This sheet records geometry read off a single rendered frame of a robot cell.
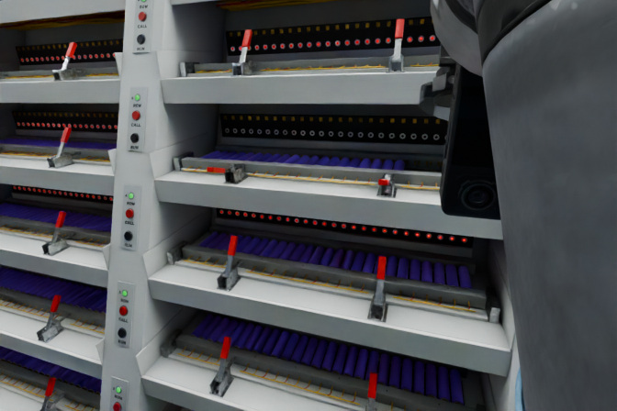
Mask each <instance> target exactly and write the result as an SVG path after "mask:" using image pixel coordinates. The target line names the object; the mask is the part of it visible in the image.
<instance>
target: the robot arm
mask: <svg viewBox="0 0 617 411"><path fill-rule="evenodd" d="M431 14H432V22H433V26H434V30H435V34H436V36H437V38H438V39H439V41H441V46H440V57H439V67H441V68H440V69H439V70H438V71H437V72H436V77H434V78H433V81H432V82H428V83H425V84H423V85H422V86H421V90H420V101H419V107H420V109H422V110H423V111H425V112H426V113H428V114H429V115H434V116H435V117H438V118H440V119H444V120H447V121H448V129H447V135H446V142H445V143H444V151H443V168H442V176H441V182H440V190H439V192H440V200H441V208H442V210H443V212H444V213H445V214H446V215H448V216H457V217H475V218H485V219H494V220H501V225H502V233H503V240H504V248H505V255H506V262H507V269H508V276H509V284H510V297H511V304H512V312H513V318H514V326H515V333H516V340H517V348H518V354H519V362H520V368H519V370H518V373H517V379H516V384H515V411H617V0H431Z"/></svg>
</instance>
